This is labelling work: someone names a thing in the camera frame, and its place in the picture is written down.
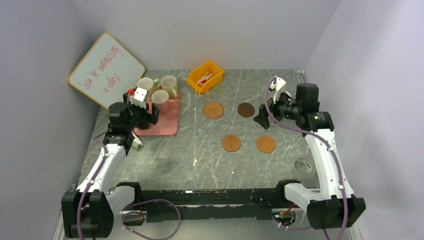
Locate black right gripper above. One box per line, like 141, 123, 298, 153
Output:
253, 88, 302, 130

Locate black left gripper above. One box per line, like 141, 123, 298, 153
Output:
123, 93, 160, 132

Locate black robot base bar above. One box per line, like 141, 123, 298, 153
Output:
123, 186, 296, 223

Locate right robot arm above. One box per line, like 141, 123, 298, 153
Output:
253, 77, 366, 232

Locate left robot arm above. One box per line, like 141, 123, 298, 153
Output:
61, 88, 160, 240

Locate dark brown wooden coaster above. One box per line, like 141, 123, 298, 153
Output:
237, 102, 255, 117

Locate orange patterned coaster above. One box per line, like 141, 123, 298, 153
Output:
256, 135, 276, 153

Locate light wooden round coaster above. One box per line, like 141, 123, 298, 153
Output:
221, 134, 241, 152

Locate woven rattan coaster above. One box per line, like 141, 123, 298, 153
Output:
203, 101, 224, 119

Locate pink plastic tray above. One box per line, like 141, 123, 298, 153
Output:
133, 96, 181, 136

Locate light green mug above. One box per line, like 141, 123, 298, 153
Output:
160, 75, 179, 98

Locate yellow plastic bin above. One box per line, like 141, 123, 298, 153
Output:
186, 60, 225, 94

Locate red white marker pens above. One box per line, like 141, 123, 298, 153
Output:
196, 71, 214, 87

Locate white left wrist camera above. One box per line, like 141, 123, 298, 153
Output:
127, 87, 148, 109

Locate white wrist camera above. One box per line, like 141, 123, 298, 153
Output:
127, 87, 148, 109
268, 76, 287, 104

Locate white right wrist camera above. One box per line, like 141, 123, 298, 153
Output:
268, 76, 287, 104

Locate whiteboard with yellow frame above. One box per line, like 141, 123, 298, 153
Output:
67, 32, 146, 109

